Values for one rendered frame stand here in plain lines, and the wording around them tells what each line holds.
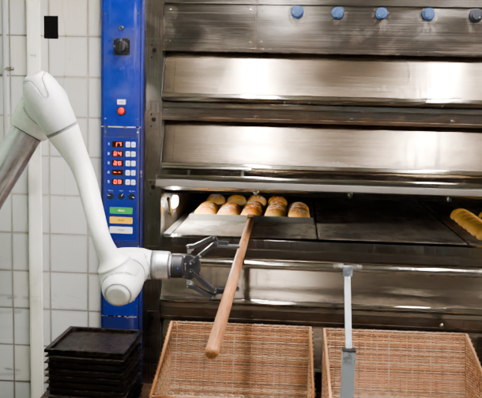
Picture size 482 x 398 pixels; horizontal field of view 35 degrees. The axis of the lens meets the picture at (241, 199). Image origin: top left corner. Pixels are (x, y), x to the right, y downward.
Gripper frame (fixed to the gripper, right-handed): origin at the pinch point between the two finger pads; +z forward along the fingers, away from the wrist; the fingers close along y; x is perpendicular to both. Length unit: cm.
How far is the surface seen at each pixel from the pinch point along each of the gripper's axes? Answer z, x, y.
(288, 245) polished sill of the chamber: 16, -57, 3
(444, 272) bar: 68, -18, 3
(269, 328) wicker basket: 10, -53, 35
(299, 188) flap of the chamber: 20, -42, -21
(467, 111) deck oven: 81, -55, -50
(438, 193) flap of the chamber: 69, -41, -21
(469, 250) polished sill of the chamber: 85, -55, 2
